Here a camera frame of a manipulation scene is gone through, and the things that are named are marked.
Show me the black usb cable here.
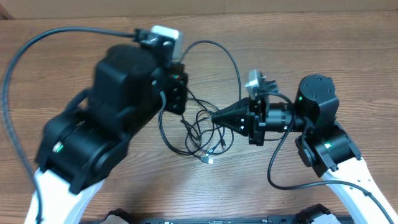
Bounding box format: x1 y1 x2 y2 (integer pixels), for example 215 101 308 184
157 40 243 166

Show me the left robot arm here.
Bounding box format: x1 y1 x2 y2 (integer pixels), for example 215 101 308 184
30 45 188 223

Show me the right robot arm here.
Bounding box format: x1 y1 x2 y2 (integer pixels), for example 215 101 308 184
211 70 397 223

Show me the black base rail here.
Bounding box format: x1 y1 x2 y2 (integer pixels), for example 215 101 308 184
133 215 298 224

